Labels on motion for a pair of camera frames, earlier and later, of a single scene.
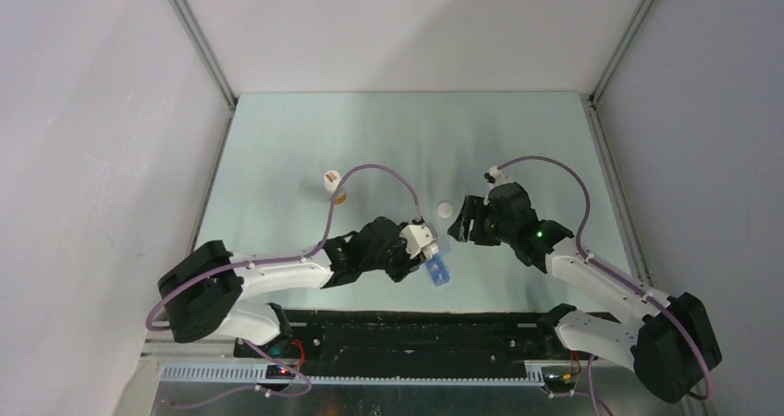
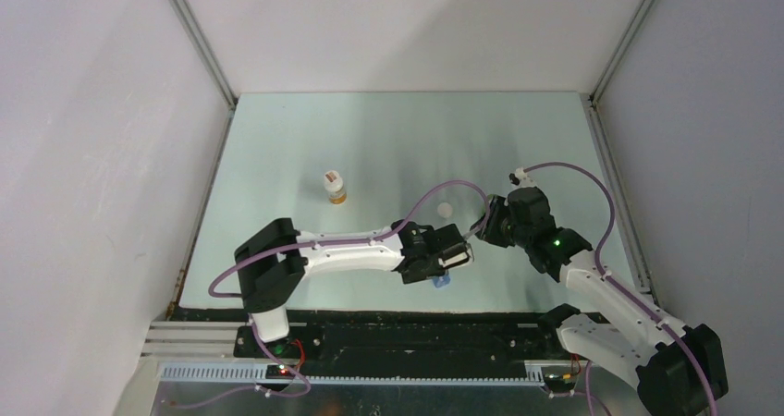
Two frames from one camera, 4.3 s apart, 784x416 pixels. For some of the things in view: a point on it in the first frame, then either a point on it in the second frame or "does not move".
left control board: (279, 372) does not move
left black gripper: (406, 264) -> (437, 268)
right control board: (554, 380) does not move
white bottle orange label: (331, 181) does not move
